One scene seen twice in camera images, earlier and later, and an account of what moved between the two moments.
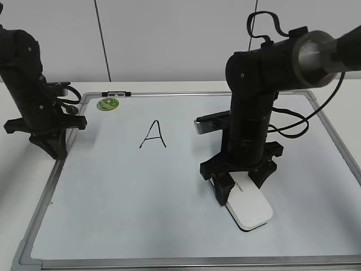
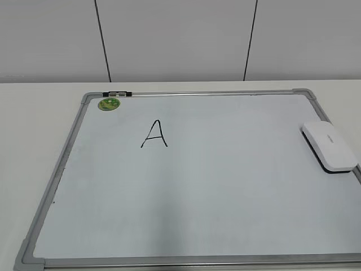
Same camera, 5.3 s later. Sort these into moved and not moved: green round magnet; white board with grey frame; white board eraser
Moved: white board eraser
Not moved: white board with grey frame; green round magnet
